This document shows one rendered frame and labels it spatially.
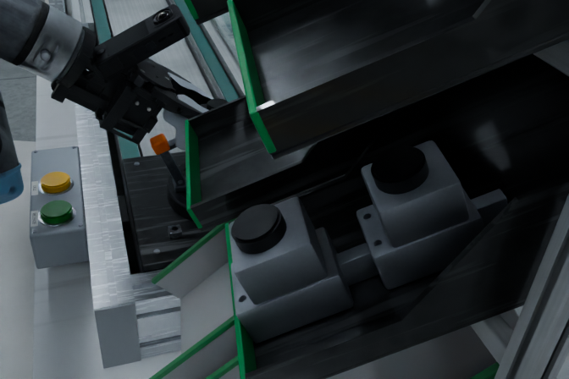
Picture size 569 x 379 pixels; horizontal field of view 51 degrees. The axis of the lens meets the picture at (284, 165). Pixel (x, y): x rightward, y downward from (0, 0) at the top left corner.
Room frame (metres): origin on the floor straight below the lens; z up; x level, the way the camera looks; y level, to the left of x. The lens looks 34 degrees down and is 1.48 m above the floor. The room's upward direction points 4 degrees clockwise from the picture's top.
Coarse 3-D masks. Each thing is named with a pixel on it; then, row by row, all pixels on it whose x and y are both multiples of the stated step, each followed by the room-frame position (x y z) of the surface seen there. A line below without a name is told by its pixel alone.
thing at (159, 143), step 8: (160, 136) 0.66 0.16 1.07; (152, 144) 0.64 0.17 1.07; (160, 144) 0.65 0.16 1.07; (168, 144) 0.66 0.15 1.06; (160, 152) 0.65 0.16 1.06; (168, 152) 0.65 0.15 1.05; (168, 160) 0.65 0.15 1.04; (168, 168) 0.65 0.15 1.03; (176, 168) 0.66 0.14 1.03; (176, 176) 0.65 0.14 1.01
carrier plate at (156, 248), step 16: (128, 160) 0.75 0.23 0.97; (144, 160) 0.75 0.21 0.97; (160, 160) 0.75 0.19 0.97; (176, 160) 0.76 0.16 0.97; (128, 176) 0.71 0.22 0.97; (144, 176) 0.71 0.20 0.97; (160, 176) 0.71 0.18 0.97; (128, 192) 0.67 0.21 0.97; (144, 192) 0.67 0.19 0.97; (160, 192) 0.67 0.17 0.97; (144, 208) 0.64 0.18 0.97; (160, 208) 0.64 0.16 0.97; (144, 224) 0.60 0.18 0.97; (160, 224) 0.61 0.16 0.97; (176, 224) 0.61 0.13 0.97; (192, 224) 0.61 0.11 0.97; (144, 240) 0.57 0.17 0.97; (160, 240) 0.57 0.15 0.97; (176, 240) 0.58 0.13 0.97; (192, 240) 0.58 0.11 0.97; (144, 256) 0.54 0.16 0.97; (160, 256) 0.54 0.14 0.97; (176, 256) 0.55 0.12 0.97
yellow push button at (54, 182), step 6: (48, 174) 0.69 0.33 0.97; (54, 174) 0.69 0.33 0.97; (60, 174) 0.70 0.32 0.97; (66, 174) 0.70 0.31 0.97; (42, 180) 0.68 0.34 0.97; (48, 180) 0.68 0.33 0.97; (54, 180) 0.68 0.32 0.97; (60, 180) 0.68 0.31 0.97; (66, 180) 0.68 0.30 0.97; (42, 186) 0.67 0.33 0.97; (48, 186) 0.67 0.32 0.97; (54, 186) 0.67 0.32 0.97; (60, 186) 0.67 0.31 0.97; (66, 186) 0.68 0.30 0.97; (54, 192) 0.67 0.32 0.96
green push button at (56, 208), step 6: (48, 204) 0.63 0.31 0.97; (54, 204) 0.63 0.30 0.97; (60, 204) 0.63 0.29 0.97; (66, 204) 0.63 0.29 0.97; (42, 210) 0.61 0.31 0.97; (48, 210) 0.61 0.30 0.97; (54, 210) 0.62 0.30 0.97; (60, 210) 0.62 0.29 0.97; (66, 210) 0.62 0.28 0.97; (72, 210) 0.63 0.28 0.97; (42, 216) 0.60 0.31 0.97; (48, 216) 0.60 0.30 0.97; (54, 216) 0.60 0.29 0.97; (60, 216) 0.61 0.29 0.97; (66, 216) 0.61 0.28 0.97; (48, 222) 0.60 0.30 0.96; (54, 222) 0.60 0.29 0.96
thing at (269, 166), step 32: (192, 128) 0.47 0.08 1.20; (224, 128) 0.47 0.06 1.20; (352, 128) 0.36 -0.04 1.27; (192, 160) 0.41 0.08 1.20; (224, 160) 0.42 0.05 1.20; (256, 160) 0.41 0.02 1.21; (288, 160) 0.39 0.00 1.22; (320, 160) 0.36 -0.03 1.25; (352, 160) 0.36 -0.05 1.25; (192, 192) 0.36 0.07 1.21; (224, 192) 0.35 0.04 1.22; (256, 192) 0.35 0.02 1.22; (288, 192) 0.35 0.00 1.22
